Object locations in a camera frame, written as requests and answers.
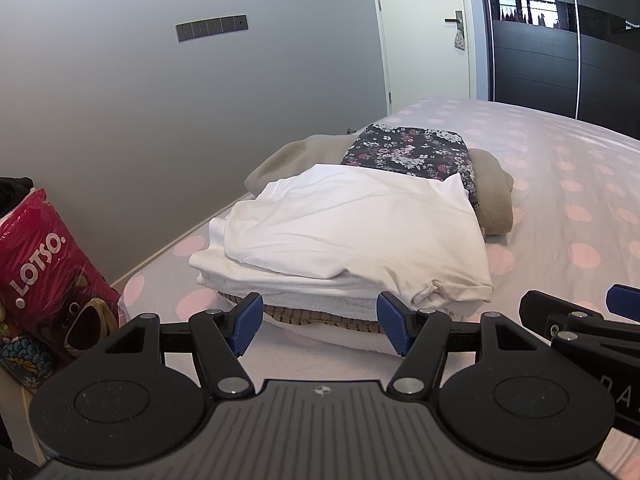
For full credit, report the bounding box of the black cloth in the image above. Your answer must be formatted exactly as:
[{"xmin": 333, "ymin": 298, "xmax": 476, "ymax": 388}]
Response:
[{"xmin": 0, "ymin": 176, "xmax": 35, "ymax": 218}]

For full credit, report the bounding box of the white door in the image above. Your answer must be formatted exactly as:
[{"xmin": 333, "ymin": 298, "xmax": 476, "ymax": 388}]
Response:
[{"xmin": 367, "ymin": 0, "xmax": 483, "ymax": 118}]

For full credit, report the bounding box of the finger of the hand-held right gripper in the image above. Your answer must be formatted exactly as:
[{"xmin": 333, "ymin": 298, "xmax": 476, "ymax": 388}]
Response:
[
  {"xmin": 520, "ymin": 290, "xmax": 640, "ymax": 371},
  {"xmin": 606, "ymin": 284, "xmax": 640, "ymax": 322}
]

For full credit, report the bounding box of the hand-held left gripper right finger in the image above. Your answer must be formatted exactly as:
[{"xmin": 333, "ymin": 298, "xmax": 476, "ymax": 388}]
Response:
[{"xmin": 376, "ymin": 291, "xmax": 551, "ymax": 401}]

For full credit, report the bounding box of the red printed plastic bag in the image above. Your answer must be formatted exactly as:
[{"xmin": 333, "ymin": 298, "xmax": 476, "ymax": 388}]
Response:
[{"xmin": 0, "ymin": 187, "xmax": 121, "ymax": 361}]

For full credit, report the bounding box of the blue patterned pouch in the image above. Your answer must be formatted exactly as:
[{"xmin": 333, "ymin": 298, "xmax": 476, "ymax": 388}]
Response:
[{"xmin": 0, "ymin": 337, "xmax": 56, "ymax": 393}]

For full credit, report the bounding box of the dark floral folded cloth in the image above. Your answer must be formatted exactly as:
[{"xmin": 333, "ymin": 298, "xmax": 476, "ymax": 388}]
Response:
[{"xmin": 341, "ymin": 124, "xmax": 478, "ymax": 208}]

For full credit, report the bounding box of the bed with pink-dotted sheet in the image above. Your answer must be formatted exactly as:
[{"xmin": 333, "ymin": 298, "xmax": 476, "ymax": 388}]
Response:
[{"xmin": 117, "ymin": 97, "xmax": 640, "ymax": 480}]

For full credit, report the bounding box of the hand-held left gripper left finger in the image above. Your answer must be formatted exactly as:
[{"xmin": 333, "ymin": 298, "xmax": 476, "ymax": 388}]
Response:
[{"xmin": 87, "ymin": 293, "xmax": 264, "ymax": 400}]

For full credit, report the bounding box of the white t-shirt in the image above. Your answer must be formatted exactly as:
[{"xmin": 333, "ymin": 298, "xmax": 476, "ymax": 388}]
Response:
[{"xmin": 222, "ymin": 164, "xmax": 495, "ymax": 311}]

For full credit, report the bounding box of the black sliding wardrobe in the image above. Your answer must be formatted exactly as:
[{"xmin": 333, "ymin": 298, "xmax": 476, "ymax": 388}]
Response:
[{"xmin": 475, "ymin": 0, "xmax": 640, "ymax": 138}]

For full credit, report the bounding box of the grey wall switch panel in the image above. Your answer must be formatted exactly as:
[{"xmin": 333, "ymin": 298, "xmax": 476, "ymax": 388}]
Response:
[{"xmin": 175, "ymin": 14, "xmax": 249, "ymax": 42}]

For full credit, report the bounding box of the beige folded blanket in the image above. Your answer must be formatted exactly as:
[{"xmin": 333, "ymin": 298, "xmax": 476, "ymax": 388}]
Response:
[{"xmin": 244, "ymin": 132, "xmax": 516, "ymax": 237}]

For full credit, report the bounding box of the brown striped folded cloth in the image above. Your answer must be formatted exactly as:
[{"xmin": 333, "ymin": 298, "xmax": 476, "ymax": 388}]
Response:
[{"xmin": 217, "ymin": 290, "xmax": 388, "ymax": 336}]

